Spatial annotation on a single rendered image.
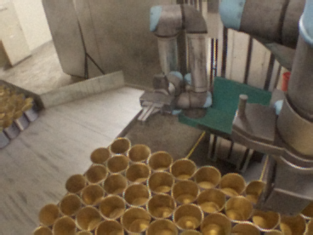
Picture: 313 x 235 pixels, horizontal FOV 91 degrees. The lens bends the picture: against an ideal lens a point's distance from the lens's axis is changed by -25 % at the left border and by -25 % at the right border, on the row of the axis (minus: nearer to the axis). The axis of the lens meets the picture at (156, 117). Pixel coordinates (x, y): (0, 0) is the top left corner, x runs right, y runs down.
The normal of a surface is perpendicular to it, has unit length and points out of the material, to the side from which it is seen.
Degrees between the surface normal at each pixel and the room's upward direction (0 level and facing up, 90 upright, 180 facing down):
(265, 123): 2
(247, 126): 2
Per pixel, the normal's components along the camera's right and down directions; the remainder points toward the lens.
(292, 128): -0.95, 0.28
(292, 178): -0.12, -0.77
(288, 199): -0.49, 0.60
